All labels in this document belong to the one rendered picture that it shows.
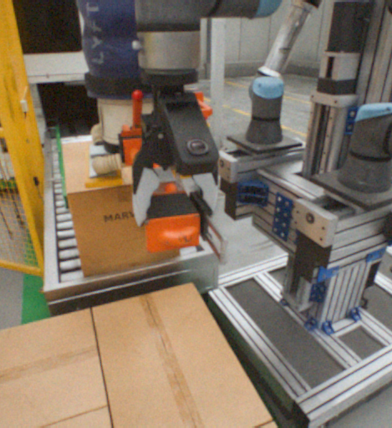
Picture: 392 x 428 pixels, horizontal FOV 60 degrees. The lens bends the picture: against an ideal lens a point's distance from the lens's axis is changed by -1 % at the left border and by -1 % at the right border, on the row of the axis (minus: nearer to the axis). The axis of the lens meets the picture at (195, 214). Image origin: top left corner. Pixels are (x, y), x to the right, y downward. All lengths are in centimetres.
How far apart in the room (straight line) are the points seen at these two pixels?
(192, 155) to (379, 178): 77
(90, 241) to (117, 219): 13
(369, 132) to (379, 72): 27
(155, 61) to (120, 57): 51
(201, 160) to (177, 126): 5
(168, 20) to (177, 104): 9
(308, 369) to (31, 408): 104
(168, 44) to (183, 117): 8
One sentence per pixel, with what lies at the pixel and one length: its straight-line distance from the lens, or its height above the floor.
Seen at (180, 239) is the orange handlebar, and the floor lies 120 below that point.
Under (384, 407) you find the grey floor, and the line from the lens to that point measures 188.
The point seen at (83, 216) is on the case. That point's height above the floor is 85.
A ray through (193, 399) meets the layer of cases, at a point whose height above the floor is 54.
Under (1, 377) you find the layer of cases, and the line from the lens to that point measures 125.
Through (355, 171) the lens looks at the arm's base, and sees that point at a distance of 107.
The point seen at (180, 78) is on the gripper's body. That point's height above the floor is 139.
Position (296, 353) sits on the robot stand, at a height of 21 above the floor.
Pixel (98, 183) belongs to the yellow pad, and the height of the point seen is 108.
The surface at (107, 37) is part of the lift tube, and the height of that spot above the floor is 143.
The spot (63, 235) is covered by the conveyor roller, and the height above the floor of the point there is 54.
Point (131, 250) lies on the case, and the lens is 139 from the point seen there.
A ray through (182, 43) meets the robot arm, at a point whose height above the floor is 143.
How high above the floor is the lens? 145
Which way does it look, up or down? 29 degrees down
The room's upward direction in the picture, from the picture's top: straight up
